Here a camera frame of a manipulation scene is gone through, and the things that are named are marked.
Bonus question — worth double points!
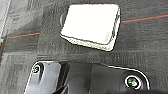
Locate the grey robot torso limb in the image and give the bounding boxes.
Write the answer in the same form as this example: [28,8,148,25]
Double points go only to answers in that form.
[58,61,129,94]

